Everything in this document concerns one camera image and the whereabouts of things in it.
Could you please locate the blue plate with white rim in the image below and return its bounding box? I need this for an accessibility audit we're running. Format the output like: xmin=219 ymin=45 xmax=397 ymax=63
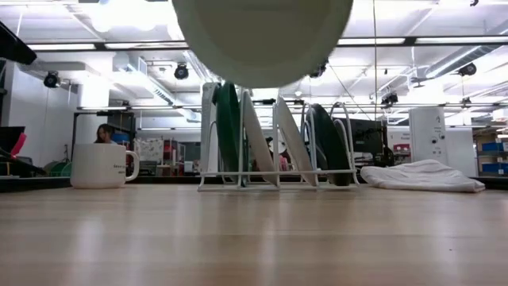
xmin=240 ymin=90 xmax=280 ymax=187

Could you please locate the dark green plate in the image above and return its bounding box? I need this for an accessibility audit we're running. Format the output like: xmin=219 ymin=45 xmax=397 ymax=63
xmin=214 ymin=81 xmax=250 ymax=186

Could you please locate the pale grey plate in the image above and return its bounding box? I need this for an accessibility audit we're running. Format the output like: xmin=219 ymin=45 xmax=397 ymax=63
xmin=275 ymin=95 xmax=318 ymax=187

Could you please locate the dark charcoal plate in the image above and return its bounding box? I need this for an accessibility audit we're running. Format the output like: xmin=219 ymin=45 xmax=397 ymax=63
xmin=303 ymin=103 xmax=352 ymax=187

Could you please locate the light green plate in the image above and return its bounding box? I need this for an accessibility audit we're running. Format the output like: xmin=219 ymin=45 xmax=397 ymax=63
xmin=171 ymin=0 xmax=354 ymax=89

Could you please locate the person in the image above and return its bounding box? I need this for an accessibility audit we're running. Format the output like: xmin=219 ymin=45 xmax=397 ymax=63
xmin=264 ymin=137 xmax=290 ymax=172
xmin=94 ymin=122 xmax=118 ymax=145

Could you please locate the red cart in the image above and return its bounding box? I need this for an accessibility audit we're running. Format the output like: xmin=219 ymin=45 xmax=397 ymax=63
xmin=163 ymin=138 xmax=186 ymax=176

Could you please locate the white printed sheet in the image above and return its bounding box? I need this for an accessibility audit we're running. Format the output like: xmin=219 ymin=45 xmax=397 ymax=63
xmin=134 ymin=137 xmax=164 ymax=160

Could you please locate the black computer monitor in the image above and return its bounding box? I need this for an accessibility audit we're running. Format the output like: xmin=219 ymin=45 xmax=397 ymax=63
xmin=337 ymin=117 xmax=388 ymax=166

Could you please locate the long ceiling light strip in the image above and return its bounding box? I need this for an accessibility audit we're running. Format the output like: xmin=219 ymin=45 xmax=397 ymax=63
xmin=337 ymin=37 xmax=406 ymax=45
xmin=27 ymin=42 xmax=96 ymax=52
xmin=105 ymin=39 xmax=190 ymax=49
xmin=415 ymin=36 xmax=508 ymax=44

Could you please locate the white mug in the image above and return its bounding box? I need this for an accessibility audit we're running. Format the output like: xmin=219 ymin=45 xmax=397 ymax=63
xmin=70 ymin=142 xmax=140 ymax=190

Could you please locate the white crumpled cloth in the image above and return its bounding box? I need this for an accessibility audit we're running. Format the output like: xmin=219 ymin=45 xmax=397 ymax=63
xmin=360 ymin=158 xmax=487 ymax=194

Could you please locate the white cabinet with knobs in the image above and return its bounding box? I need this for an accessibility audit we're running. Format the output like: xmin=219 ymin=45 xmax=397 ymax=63
xmin=408 ymin=106 xmax=448 ymax=166

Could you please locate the green round object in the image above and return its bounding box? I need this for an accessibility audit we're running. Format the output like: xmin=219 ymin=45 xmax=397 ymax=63
xmin=42 ymin=160 xmax=73 ymax=178

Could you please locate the storage shelf unit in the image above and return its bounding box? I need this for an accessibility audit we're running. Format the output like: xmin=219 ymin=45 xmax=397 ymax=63
xmin=474 ymin=130 xmax=508 ymax=178

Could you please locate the black object with red part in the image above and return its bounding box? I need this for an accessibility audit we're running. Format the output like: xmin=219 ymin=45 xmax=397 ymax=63
xmin=0 ymin=126 xmax=28 ymax=160

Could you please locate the white wire dish rack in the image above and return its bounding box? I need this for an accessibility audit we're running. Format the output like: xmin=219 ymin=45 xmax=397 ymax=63
xmin=197 ymin=81 xmax=361 ymax=192

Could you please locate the thin hanging cable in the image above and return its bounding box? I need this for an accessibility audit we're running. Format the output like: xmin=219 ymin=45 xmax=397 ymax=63
xmin=372 ymin=0 xmax=377 ymax=120
xmin=328 ymin=65 xmax=373 ymax=121

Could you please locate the black shelf frame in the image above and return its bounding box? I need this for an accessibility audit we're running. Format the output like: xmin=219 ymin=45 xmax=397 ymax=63
xmin=71 ymin=110 xmax=138 ymax=158

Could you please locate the silver ventilation duct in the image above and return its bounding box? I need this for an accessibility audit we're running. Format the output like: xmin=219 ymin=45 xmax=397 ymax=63
xmin=424 ymin=43 xmax=508 ymax=79

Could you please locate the black table edge frame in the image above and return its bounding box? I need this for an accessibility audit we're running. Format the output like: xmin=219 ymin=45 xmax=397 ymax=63
xmin=0 ymin=176 xmax=508 ymax=192

